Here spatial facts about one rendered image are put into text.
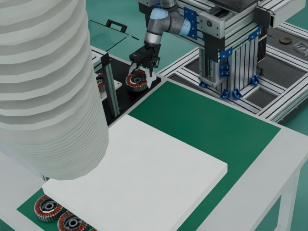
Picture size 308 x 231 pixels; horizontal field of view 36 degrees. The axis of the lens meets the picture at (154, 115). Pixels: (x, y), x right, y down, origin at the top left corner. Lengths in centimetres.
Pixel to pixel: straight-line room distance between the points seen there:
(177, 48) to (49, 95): 336
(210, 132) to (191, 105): 20
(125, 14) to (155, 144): 313
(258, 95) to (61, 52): 263
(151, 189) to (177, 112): 93
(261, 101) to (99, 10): 206
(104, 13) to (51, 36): 401
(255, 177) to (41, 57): 146
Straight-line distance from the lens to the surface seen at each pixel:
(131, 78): 228
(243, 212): 179
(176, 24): 222
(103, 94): 226
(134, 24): 426
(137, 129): 143
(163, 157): 134
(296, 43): 358
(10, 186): 202
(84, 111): 62
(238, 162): 194
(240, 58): 294
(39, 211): 185
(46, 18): 48
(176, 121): 211
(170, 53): 385
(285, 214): 236
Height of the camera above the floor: 218
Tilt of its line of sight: 42 degrees down
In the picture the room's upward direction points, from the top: 7 degrees counter-clockwise
